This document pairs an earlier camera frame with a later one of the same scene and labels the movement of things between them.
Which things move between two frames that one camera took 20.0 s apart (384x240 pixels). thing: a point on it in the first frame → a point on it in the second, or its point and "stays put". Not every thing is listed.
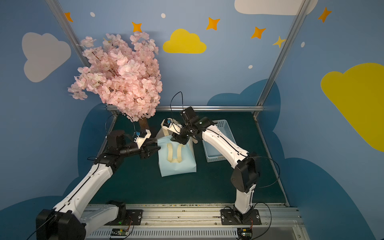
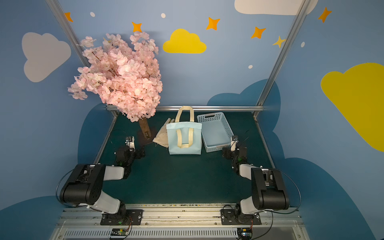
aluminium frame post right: (258, 108) stays put
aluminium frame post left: (59, 16) stays put
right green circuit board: (245, 232) stays put
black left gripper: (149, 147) → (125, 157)
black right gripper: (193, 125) → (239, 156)
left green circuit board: (119, 232) stays put
